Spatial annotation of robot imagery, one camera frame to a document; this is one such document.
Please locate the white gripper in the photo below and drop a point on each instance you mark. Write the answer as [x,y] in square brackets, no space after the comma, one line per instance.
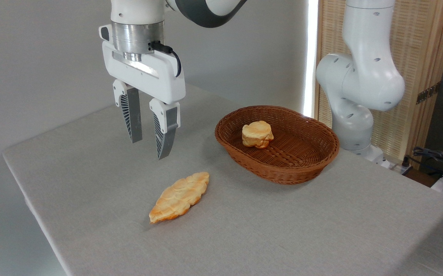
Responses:
[156,78]

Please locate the long braided bread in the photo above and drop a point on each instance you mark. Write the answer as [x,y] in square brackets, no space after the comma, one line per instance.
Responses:
[179,197]

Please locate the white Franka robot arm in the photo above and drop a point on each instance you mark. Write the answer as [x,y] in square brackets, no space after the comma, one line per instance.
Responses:
[363,76]

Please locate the round bread roll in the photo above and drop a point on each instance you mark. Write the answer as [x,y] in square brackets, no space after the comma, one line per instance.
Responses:
[258,134]

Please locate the brown wicker basket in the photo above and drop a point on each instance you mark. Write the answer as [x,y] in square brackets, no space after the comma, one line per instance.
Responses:
[302,161]

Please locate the grey tablecloth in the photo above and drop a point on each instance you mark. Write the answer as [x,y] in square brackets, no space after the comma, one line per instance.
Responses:
[244,230]

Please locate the dark metal screen hinge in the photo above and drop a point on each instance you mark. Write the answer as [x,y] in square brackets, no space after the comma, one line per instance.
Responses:
[428,93]

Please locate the wooden folding screen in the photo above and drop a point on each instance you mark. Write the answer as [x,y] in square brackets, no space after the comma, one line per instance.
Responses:
[420,46]

